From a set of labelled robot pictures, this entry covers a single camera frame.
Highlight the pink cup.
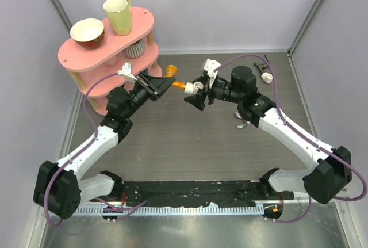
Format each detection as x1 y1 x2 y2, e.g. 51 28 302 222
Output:
103 55 118 67

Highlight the chrome faucet on table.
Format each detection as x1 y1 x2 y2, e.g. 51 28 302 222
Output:
234 112 252 129

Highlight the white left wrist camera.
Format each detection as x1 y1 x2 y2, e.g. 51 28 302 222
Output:
117 62 137 83

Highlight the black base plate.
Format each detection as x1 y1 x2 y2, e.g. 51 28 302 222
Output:
102 180 294 208

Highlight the slotted cable duct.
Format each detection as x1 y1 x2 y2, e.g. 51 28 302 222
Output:
73 203 264 218

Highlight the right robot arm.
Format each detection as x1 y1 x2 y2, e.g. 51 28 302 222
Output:
184 66 351 204

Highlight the yellow-green mug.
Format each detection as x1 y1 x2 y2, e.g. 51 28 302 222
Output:
103 0 132 36

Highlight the white PVC elbow fitting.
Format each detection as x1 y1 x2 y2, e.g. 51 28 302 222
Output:
184 82 204 95

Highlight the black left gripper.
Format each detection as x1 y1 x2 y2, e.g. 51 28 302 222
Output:
124 72 174 119

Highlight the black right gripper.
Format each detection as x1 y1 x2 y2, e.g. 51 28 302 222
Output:
185 74 243 111

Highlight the striped grey bowl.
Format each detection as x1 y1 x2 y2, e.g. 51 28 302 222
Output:
123 39 145 59

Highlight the pink three-tier shelf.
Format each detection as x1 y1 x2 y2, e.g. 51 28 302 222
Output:
57 6 163 117

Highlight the dark faucet with white elbow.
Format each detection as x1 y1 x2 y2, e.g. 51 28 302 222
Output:
254 56 274 84

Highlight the red bowl white inside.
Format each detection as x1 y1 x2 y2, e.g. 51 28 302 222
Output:
70 18 105 49

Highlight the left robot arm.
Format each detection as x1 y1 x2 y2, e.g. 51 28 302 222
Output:
33 73 175 220

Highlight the orange faucet with chrome knob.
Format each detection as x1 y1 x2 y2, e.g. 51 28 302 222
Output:
164 65 186 90

